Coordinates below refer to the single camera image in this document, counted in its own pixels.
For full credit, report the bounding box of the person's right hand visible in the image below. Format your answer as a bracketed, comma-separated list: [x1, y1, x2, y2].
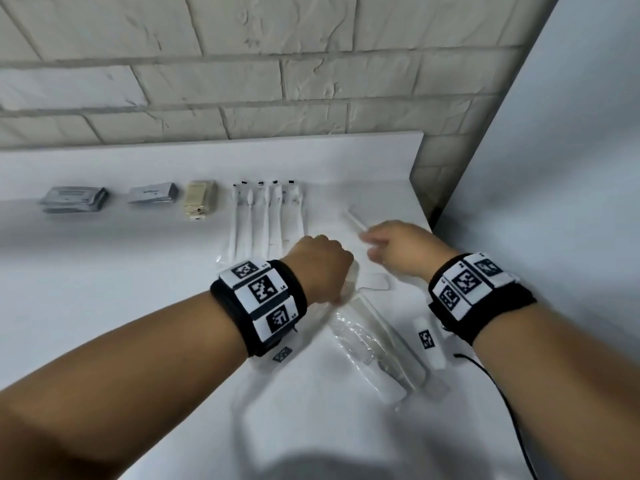
[360, 220, 462, 284]

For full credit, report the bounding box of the person's left hand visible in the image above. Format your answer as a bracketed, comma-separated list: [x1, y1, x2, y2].
[279, 235, 359, 307]

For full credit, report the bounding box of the white toothbrush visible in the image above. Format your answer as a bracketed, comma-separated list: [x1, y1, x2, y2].
[344, 207, 372, 234]

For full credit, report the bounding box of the person's right forearm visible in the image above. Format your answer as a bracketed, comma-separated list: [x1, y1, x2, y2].
[470, 301, 640, 480]

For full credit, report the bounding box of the person's left forearm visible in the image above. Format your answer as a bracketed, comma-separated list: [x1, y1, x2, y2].
[0, 289, 251, 480]

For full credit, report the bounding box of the white comb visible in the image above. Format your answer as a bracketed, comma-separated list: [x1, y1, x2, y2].
[345, 274, 392, 297]

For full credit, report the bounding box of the clear plastic tray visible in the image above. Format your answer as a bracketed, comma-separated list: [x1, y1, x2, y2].
[320, 289, 451, 411]

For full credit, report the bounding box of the black right wristband with markers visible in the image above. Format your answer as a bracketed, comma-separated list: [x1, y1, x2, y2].
[427, 252, 539, 346]

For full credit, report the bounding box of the black wristband with markers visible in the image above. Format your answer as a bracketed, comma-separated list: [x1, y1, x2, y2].
[210, 258, 309, 358]
[427, 252, 539, 346]

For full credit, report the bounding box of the row of packaged white toothbrushes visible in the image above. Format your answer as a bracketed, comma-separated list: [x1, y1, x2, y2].
[226, 179, 307, 262]

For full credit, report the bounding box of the white tube with marker tag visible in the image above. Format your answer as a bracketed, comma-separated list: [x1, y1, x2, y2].
[412, 316, 448, 371]

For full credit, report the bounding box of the black left wristband with markers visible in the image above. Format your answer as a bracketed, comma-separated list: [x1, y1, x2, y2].
[210, 258, 309, 358]

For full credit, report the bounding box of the beige packet stack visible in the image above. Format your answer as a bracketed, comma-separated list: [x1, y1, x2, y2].
[183, 180, 219, 223]

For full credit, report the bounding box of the grey flat packet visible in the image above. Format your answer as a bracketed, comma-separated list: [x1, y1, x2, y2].
[126, 182, 180, 205]

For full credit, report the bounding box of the stack of grey packets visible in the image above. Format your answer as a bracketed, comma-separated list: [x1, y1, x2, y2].
[39, 186, 110, 214]

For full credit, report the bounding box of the black cable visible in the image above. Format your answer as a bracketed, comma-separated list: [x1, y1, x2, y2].
[452, 352, 539, 480]

